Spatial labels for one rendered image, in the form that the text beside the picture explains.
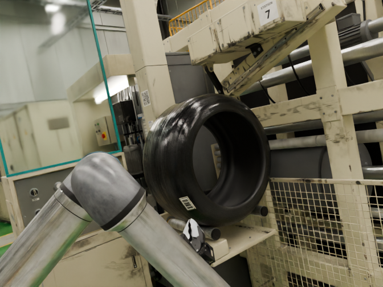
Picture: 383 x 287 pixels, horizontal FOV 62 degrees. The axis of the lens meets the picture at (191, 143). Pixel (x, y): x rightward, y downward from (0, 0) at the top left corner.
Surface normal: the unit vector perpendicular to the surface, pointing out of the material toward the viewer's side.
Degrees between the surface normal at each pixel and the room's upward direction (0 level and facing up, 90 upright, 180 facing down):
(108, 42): 90
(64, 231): 102
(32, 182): 90
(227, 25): 90
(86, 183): 62
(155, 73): 90
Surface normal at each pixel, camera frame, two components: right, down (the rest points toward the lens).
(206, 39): -0.80, 0.19
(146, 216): 0.62, -0.38
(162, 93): 0.57, -0.07
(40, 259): 0.44, 0.17
